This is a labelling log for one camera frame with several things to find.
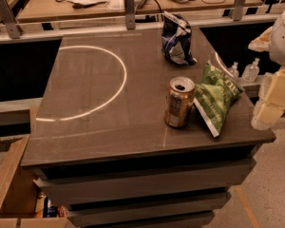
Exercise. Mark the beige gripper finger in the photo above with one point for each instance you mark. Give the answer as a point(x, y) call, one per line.
point(271, 101)

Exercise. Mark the orange soda can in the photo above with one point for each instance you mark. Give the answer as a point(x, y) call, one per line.
point(179, 100)

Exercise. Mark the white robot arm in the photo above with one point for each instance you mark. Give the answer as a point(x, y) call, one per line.
point(273, 41)

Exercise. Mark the clear sanitizer bottle right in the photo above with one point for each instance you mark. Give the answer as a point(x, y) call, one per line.
point(251, 71)

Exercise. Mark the clear sanitizer bottle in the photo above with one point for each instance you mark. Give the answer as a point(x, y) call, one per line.
point(234, 70)
point(251, 71)

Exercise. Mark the clear sanitizer bottle left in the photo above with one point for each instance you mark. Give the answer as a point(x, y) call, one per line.
point(234, 70)

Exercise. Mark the green chip bag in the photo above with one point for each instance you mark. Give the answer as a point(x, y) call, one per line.
point(214, 97)

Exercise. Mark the blue chip bag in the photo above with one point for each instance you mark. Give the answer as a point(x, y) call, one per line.
point(176, 40)

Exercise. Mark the grey drawer cabinet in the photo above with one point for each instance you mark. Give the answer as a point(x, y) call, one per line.
point(101, 148)

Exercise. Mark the white paper on desk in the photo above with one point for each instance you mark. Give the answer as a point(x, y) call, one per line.
point(79, 4)

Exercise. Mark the cardboard box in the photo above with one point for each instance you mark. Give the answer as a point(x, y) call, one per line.
point(17, 194)

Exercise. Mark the metal bracket right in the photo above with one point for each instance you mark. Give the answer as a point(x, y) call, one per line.
point(237, 12)

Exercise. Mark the metal bracket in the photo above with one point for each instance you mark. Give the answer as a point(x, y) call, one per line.
point(237, 12)
point(129, 11)
point(13, 29)

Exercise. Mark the metal bracket middle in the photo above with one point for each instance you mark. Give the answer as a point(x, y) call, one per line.
point(129, 11)

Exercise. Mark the metal bracket left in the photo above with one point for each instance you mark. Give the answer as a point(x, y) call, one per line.
point(13, 29)

